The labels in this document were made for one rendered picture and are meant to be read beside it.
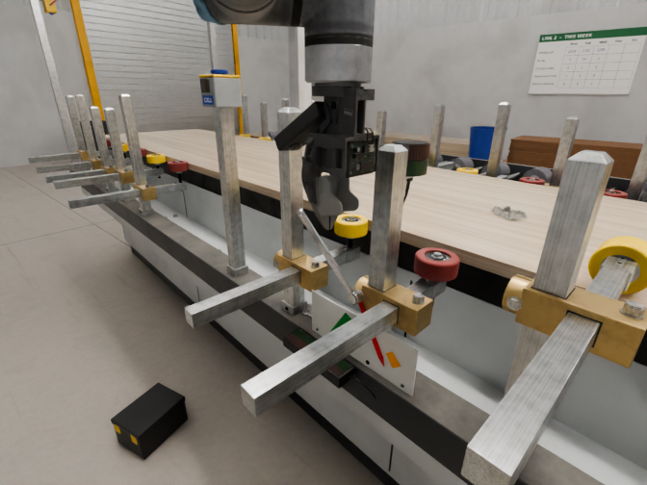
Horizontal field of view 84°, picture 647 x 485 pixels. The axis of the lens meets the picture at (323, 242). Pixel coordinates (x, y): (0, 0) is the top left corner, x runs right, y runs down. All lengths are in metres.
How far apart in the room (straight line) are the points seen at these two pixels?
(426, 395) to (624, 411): 0.32
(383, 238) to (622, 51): 7.13
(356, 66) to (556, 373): 0.39
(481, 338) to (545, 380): 0.47
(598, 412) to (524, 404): 0.49
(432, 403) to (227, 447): 0.98
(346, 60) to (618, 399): 0.68
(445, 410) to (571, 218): 0.38
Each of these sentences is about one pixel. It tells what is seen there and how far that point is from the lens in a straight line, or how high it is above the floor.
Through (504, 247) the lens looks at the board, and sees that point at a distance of 0.81.
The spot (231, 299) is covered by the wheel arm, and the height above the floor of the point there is 0.83.
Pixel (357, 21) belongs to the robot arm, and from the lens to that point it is 0.50.
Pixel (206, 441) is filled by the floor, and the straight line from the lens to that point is 1.57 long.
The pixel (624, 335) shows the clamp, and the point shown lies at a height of 0.96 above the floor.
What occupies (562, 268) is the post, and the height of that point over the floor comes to 1.01.
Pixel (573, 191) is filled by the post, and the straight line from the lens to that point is 0.46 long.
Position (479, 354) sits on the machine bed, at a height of 0.68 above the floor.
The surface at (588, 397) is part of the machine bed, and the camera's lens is 0.82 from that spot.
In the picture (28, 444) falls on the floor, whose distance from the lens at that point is 1.84.
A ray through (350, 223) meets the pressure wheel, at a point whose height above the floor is 0.91.
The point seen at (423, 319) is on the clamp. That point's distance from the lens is 0.62.
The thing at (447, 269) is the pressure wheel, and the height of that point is 0.90.
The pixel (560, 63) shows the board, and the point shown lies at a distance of 7.69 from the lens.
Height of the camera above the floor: 1.19
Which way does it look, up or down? 23 degrees down
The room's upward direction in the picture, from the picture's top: 1 degrees clockwise
